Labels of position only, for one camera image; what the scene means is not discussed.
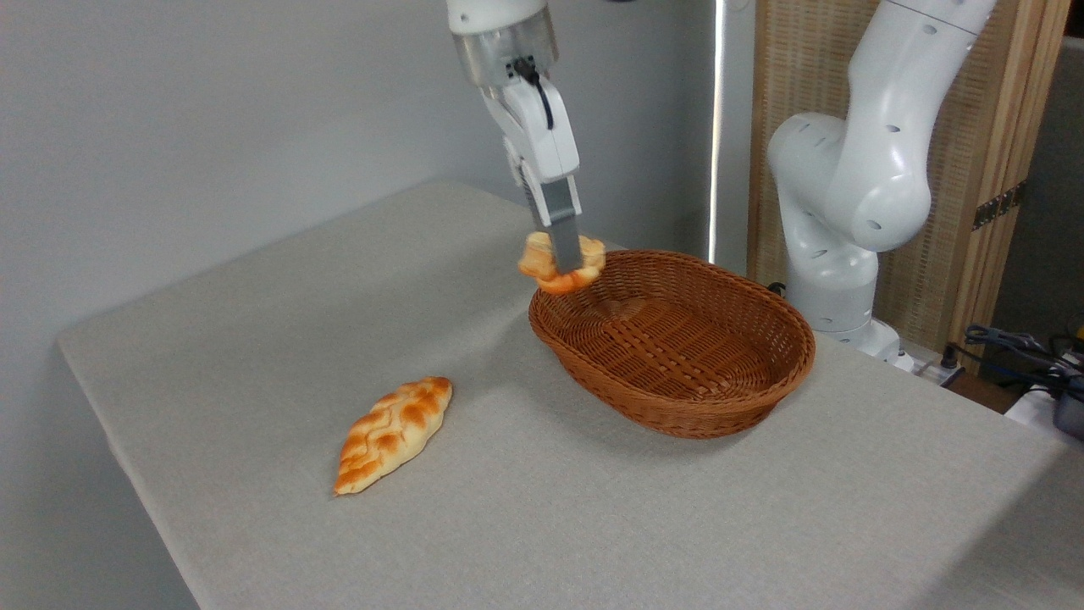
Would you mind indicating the brown oval wicker basket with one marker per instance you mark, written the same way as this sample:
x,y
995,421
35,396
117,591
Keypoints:
x,y
677,373

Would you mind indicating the wooden woven folding screen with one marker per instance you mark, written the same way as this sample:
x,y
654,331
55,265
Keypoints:
x,y
991,110

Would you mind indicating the round knotted bread roll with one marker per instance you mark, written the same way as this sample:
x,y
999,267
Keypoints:
x,y
533,258

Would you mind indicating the white power strip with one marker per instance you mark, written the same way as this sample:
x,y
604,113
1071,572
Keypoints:
x,y
931,370

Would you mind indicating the dark metal screen hinge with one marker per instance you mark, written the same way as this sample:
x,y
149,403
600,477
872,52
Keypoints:
x,y
999,206

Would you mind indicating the grey tablecloth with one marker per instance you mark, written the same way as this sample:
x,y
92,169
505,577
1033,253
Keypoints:
x,y
525,508

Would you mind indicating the silver cylindrical wrist adapter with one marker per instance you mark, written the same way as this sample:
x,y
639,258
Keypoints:
x,y
500,51

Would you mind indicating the white vertical light strip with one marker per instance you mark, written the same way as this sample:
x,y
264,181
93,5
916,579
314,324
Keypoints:
x,y
718,127

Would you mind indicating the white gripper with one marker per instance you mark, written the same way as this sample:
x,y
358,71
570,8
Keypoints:
x,y
542,144

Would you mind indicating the long braided bread loaf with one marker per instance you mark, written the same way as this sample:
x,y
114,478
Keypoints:
x,y
394,432

